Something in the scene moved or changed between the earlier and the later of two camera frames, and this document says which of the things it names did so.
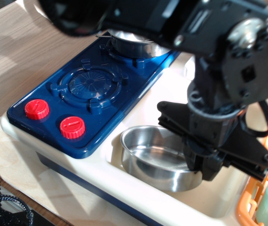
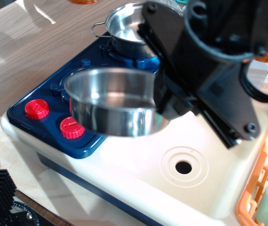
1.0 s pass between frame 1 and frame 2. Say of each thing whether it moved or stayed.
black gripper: moved
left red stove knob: stayed
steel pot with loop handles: stayed
